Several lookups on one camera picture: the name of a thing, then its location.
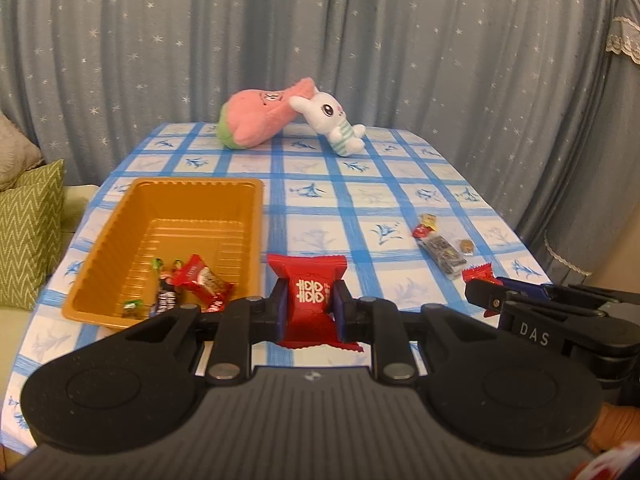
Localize blue star curtain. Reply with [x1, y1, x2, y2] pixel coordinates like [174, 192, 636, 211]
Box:
[0, 0, 351, 188]
[345, 0, 621, 261]

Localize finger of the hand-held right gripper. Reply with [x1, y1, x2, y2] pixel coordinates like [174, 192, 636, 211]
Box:
[464, 277, 508, 317]
[496, 276, 548, 297]

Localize red pillow candy packet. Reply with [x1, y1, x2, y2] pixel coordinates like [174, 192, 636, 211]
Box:
[265, 253, 365, 353]

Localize blue lace-trimmed cover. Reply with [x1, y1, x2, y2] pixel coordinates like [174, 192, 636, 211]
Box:
[512, 0, 640, 291]

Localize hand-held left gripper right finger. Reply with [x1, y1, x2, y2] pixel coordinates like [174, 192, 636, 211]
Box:
[332, 280, 493, 386]

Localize grey clear snack packet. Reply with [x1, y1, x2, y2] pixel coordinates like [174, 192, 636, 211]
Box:
[422, 234, 466, 281]

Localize pink plush toy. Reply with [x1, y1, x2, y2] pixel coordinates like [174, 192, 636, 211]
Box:
[218, 76, 318, 151]

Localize white rabbit plush toy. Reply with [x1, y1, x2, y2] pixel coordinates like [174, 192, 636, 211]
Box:
[289, 87, 367, 157]

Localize orange plastic tray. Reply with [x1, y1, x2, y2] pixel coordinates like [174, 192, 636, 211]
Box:
[61, 177, 265, 331]

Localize red white garment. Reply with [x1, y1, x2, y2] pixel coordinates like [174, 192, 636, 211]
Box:
[572, 440, 640, 480]

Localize blue checked tablecloth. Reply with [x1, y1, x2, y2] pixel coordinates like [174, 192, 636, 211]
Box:
[0, 121, 553, 453]

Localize large red snack packet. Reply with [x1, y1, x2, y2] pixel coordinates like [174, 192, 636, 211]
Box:
[175, 254, 236, 314]

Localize dark snack packet green ends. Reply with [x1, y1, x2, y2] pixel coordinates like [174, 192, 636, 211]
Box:
[151, 257, 180, 317]

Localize beige cushion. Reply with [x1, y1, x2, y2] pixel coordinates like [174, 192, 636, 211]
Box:
[0, 112, 43, 192]

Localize red orange foil candy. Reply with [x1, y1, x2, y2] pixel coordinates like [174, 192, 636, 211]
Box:
[461, 263, 502, 288]

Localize green zigzag cushion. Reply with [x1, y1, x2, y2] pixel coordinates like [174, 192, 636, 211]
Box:
[0, 159, 66, 311]

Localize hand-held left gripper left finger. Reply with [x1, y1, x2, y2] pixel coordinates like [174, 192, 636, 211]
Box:
[122, 280, 291, 386]

